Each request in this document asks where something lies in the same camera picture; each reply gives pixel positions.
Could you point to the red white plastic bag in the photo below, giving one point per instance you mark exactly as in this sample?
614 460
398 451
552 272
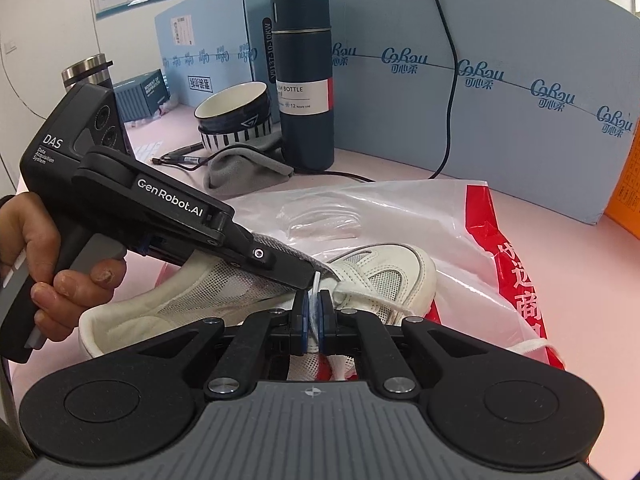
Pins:
483 288

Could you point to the person left forearm sleeve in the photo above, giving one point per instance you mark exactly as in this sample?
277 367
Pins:
12 452

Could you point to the white sneaker with stripes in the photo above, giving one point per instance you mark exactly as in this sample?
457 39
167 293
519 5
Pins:
208 287

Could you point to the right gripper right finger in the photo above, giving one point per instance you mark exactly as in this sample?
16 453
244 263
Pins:
362 336

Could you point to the orange cardboard box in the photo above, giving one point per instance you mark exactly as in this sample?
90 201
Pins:
624 205

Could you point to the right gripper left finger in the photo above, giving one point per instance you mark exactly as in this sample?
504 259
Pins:
261 349

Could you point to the black white ceramic mug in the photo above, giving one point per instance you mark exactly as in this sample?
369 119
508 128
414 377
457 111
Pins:
238 114

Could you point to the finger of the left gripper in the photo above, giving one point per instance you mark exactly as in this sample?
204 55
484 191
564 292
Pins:
266 258

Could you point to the small dark blue box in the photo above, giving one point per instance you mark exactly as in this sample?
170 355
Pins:
141 97

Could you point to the black steel tumbler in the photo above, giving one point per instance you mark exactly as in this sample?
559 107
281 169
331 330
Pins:
94 70

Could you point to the dark blue thermos bottle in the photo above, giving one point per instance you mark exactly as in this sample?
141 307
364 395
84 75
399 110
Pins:
302 43

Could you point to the light blue cardboard box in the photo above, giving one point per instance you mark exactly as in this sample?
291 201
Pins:
539 98

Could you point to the white shoelace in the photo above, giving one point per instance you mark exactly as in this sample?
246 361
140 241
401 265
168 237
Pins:
344 291

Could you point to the person left hand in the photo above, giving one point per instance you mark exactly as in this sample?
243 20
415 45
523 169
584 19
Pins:
61 297

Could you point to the black pen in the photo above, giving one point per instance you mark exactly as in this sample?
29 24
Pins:
180 156

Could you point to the grey cloth pouch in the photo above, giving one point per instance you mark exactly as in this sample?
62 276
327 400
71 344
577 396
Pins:
246 168

